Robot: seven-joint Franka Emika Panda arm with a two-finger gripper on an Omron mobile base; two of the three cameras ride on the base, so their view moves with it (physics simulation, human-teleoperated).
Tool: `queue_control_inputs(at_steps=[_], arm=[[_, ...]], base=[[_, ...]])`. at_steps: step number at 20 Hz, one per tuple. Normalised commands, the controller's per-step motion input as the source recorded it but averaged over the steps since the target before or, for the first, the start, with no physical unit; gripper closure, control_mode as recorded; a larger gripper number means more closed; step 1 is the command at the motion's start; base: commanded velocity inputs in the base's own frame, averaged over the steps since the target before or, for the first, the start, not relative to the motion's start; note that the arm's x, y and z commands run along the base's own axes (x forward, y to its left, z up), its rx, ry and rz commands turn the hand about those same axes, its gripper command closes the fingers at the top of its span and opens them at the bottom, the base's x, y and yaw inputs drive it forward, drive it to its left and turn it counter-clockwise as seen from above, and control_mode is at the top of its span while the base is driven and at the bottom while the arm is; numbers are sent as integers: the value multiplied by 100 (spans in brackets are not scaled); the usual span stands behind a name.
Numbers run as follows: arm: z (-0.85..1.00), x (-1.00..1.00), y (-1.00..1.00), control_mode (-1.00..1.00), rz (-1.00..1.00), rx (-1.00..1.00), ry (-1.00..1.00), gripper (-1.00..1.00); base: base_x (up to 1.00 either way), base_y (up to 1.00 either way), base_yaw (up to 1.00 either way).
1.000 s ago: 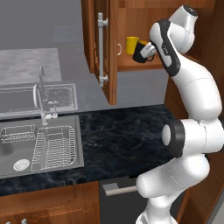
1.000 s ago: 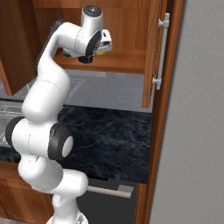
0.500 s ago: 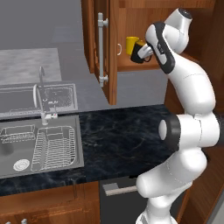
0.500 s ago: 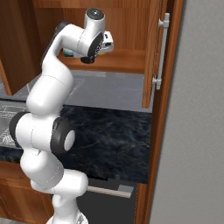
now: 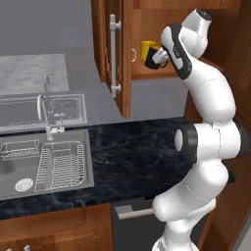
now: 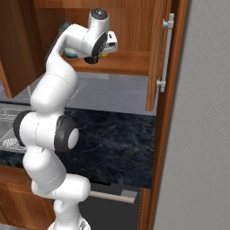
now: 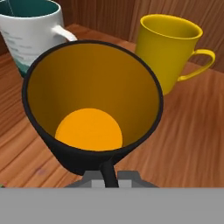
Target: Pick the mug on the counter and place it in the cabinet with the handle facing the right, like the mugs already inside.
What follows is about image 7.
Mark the black mug with orange inside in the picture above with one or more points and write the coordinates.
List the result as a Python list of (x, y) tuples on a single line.
[(87, 87)]

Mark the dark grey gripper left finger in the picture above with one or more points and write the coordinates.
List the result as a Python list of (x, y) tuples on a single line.
[(93, 180)]

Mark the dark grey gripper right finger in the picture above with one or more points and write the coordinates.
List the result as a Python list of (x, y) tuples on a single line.
[(128, 179)]

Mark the yellow mug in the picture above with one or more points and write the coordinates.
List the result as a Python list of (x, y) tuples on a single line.
[(163, 52)]

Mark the white mug with teal inside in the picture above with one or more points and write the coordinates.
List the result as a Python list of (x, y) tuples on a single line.
[(29, 32)]

